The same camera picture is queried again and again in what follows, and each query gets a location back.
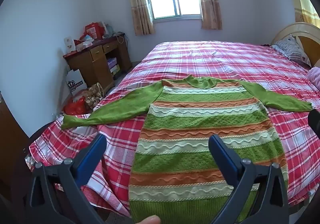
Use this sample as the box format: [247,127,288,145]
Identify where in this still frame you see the brown wooden cabinet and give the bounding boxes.
[0,91,29,189]

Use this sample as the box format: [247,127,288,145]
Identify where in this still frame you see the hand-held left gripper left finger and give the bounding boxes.
[25,133,108,224]

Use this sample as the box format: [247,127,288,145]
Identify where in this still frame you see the red gift box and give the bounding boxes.
[85,22,104,40]

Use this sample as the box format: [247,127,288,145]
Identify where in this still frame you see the tissue box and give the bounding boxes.
[76,40,94,52]

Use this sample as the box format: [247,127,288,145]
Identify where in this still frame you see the cream wooden headboard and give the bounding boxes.
[271,22,320,68]

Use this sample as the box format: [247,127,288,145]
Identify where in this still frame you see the green orange striped knit sweater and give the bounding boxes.
[61,75,313,224]

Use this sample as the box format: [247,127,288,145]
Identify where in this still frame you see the yellow curtain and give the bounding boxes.
[291,0,320,29]

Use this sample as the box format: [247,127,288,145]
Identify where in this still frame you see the pink pillow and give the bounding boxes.
[307,67,320,84]

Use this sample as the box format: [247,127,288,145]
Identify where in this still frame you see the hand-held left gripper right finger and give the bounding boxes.
[208,134,290,224]

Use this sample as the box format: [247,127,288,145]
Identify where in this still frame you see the brown patterned bag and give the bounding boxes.
[84,83,104,110]

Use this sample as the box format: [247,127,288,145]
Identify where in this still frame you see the white printed carton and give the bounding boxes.
[64,36,75,54]

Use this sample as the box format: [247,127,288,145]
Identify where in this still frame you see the red plastic bag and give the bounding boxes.
[63,96,87,116]

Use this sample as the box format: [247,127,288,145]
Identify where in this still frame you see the red white plaid bed sheet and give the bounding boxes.
[29,40,320,218]

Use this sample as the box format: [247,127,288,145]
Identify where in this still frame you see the boxes in desk shelf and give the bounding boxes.
[107,57,118,75]

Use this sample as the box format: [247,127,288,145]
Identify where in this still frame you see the brown wooden desk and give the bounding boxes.
[63,34,133,94]

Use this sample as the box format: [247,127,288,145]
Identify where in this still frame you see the white paper bag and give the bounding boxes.
[65,69,88,95]

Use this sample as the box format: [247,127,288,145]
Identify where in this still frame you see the grey patterned pillow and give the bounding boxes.
[272,34,312,67]

